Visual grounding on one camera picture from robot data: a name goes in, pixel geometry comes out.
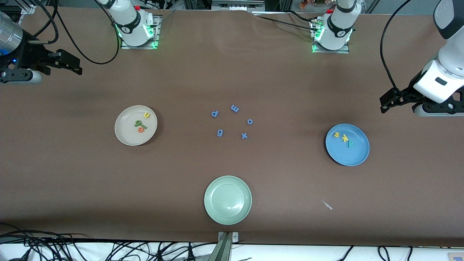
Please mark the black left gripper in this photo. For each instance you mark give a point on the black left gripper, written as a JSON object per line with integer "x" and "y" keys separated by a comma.
{"x": 405, "y": 94}

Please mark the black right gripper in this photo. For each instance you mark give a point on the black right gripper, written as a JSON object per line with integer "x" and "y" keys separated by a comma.
{"x": 26, "y": 55}

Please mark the green foam letter a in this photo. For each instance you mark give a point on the green foam letter a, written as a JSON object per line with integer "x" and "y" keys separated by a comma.
{"x": 138, "y": 123}

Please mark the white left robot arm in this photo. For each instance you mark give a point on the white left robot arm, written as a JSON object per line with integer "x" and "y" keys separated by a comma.
{"x": 339, "y": 32}

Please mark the blue round plate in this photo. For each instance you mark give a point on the blue round plate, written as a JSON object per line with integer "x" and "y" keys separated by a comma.
{"x": 353, "y": 156}

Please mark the beige brown round plate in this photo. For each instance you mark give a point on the beige brown round plate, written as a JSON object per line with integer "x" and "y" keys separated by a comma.
{"x": 127, "y": 134}

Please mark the small grey paper scrap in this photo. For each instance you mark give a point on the small grey paper scrap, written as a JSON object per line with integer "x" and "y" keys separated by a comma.
{"x": 328, "y": 206}

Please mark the blue foam letter p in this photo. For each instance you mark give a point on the blue foam letter p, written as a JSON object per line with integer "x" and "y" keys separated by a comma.
{"x": 214, "y": 114}

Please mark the blue foam letter m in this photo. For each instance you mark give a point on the blue foam letter m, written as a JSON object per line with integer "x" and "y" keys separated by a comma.
{"x": 235, "y": 108}

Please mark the brown table cover sheet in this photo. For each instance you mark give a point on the brown table cover sheet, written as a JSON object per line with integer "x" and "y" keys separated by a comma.
{"x": 232, "y": 72}

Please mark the blue foam letter g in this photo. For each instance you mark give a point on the blue foam letter g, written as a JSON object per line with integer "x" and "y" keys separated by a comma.
{"x": 219, "y": 133}

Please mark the tan cardboard box corner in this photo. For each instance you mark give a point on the tan cardboard box corner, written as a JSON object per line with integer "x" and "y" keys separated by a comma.
{"x": 456, "y": 256}

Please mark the pale green round plate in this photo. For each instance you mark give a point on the pale green round plate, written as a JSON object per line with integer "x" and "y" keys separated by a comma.
{"x": 227, "y": 200}

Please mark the metal table corner bracket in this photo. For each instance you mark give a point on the metal table corner bracket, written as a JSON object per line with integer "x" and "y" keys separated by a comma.
{"x": 28, "y": 11}

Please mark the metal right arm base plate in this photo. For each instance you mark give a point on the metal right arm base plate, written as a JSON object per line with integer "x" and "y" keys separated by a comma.
{"x": 139, "y": 47}

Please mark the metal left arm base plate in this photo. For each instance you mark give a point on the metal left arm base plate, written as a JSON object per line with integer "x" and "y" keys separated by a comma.
{"x": 331, "y": 51}

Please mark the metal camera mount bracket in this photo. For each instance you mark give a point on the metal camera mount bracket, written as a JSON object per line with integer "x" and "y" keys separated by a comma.
{"x": 225, "y": 248}

